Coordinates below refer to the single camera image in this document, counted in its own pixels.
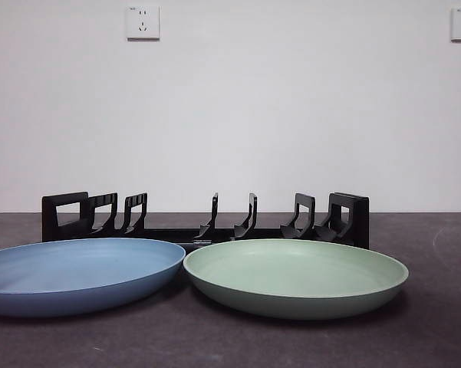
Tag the green round plate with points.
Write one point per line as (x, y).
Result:
(291, 276)

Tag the blue round plate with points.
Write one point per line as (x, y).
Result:
(80, 276)

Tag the black plastic plate rack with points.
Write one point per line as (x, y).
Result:
(49, 218)

